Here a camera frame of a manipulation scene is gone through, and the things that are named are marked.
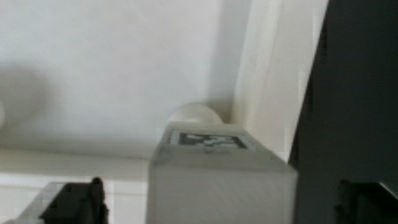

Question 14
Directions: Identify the white square table top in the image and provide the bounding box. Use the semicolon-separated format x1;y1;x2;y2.
0;0;331;158

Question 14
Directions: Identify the white table leg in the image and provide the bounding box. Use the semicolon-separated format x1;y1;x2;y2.
146;104;299;224

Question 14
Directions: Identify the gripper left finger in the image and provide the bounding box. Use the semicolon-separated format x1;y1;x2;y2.
14;176;112;224

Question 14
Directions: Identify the white L-shaped obstacle fence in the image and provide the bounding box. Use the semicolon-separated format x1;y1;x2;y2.
0;149;148;224

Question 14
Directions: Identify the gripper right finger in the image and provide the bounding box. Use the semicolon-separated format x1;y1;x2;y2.
334;180;398;224

